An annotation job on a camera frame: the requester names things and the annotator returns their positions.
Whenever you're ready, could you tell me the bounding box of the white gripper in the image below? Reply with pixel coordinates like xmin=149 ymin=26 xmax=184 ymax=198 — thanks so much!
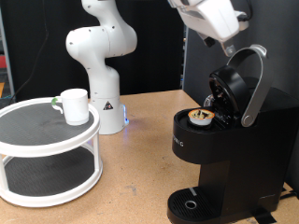
xmin=176 ymin=0 xmax=250 ymax=58

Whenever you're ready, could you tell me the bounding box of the white coffee pod orange lid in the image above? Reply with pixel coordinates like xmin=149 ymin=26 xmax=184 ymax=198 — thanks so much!
xmin=187 ymin=107 xmax=216 ymax=127

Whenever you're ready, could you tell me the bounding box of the black Keurig coffee machine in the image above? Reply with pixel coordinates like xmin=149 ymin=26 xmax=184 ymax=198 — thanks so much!
xmin=166 ymin=44 xmax=299 ymax=224

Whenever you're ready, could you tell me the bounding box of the white mug with green tape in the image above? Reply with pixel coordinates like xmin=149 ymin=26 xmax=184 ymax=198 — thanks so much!
xmin=50 ymin=88 xmax=91 ymax=127

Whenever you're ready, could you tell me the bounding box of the black tape strip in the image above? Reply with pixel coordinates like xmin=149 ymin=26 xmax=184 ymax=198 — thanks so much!
xmin=251 ymin=207 xmax=278 ymax=224

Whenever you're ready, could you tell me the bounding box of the white two-tier turntable shelf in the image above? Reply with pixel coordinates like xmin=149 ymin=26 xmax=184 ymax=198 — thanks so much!
xmin=0 ymin=96 xmax=104 ymax=208

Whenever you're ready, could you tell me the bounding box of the black looped gripper cable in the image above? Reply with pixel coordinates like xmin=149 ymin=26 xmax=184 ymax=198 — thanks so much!
xmin=245 ymin=0 xmax=254 ymax=18

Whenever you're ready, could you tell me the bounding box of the black power cord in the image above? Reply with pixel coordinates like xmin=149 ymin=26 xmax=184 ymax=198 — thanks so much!
xmin=278 ymin=186 xmax=299 ymax=203

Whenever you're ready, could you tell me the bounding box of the black hanging cable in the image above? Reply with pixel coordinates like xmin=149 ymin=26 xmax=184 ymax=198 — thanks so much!
xmin=11 ymin=0 xmax=50 ymax=99

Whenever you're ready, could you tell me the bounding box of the grey metal frame post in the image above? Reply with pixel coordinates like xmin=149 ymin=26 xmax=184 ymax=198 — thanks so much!
xmin=0 ymin=6 xmax=16 ymax=101

